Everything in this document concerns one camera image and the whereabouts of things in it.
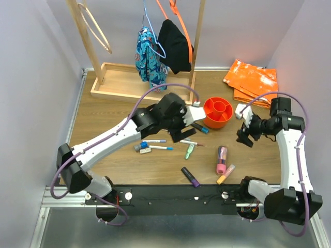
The orange plastic hanger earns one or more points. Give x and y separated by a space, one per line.
183 28

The black highlighter purple cap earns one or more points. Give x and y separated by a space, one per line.
190 177

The white pen lilac cap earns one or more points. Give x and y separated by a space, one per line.
155 141

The glue tube pink cap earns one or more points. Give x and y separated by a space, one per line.
221 161

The green translucent correction pen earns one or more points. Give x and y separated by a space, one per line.
189 151

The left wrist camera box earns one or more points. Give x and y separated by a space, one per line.
193 113

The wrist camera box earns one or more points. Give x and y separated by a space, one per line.
244 111
193 113

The white eraser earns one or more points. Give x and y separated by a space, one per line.
145 150

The wooden clothes hanger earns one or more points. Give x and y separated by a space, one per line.
93 26

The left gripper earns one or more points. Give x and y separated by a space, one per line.
177 137

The orange round divided organizer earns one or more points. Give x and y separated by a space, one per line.
218 112

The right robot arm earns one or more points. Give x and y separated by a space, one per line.
295 201

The orange pink highlighter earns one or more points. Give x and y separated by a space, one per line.
226 174

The aluminium frame rail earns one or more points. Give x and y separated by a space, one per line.
166 216

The black highlighter blue cap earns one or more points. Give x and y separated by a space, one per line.
200 128

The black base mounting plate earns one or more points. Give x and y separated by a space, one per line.
184 199

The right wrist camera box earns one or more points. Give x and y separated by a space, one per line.
244 111

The black garment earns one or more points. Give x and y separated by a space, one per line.
175 46

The blue wire hanger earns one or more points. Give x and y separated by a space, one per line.
145 15

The orange folded cloth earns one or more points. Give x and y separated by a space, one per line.
249 82

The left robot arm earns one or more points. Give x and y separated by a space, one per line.
74 164

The grey blue glue stick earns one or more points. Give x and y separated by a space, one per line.
142 145

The blue shark-print garment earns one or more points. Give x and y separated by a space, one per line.
147 63

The white pen light-blue cap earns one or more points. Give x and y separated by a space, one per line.
160 147

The white pen brown cap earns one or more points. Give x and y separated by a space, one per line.
191 143

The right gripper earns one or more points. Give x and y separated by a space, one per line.
249 130

